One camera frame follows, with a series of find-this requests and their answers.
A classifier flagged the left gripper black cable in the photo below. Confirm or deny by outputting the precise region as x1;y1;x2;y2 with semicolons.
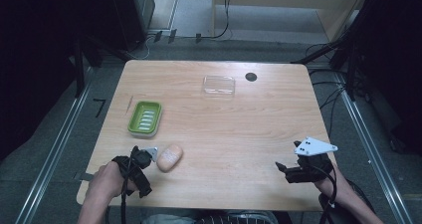
119;146;137;224

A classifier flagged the metal floor rail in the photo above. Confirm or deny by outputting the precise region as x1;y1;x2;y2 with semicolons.
333;72;414;224
14;66;95;224

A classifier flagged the beige soap bar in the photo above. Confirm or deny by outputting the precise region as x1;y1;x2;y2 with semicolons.
156;143;184;174

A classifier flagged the clear plastic container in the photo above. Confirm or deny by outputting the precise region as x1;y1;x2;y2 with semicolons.
201;75;237;99

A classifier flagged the black metal stand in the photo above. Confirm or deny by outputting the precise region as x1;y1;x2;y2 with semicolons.
291;4;369;103
68;34;133;99

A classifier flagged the green soap dish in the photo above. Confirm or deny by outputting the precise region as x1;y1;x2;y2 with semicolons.
126;100;163;138

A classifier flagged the black hanging cable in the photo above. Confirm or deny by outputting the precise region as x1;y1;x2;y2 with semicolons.
195;0;233;45

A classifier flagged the person's striped clothing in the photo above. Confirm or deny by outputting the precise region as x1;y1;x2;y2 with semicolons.
141;209;281;224

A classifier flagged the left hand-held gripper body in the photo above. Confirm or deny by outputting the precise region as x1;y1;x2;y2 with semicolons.
111;145;159;199

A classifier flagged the person's right hand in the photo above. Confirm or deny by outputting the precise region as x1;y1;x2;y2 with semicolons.
313;163;349;199

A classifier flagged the person's left hand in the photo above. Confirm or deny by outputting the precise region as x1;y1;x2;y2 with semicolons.
87;160;139;202

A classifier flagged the grey tape strip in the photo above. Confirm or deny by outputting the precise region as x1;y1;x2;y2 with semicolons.
74;171;96;182

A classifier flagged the bundle of black floor cables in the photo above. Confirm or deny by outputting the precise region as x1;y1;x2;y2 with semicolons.
305;43;352;138

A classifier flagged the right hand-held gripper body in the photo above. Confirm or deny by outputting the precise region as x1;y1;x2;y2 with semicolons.
284;136;339;184

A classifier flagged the dark cabinet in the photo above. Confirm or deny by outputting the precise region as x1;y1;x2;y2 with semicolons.
108;0;156;53

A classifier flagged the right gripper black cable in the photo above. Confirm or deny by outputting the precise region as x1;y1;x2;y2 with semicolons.
307;162;338;224

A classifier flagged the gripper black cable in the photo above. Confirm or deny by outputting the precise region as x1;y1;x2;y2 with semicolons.
307;162;338;224
119;146;137;224

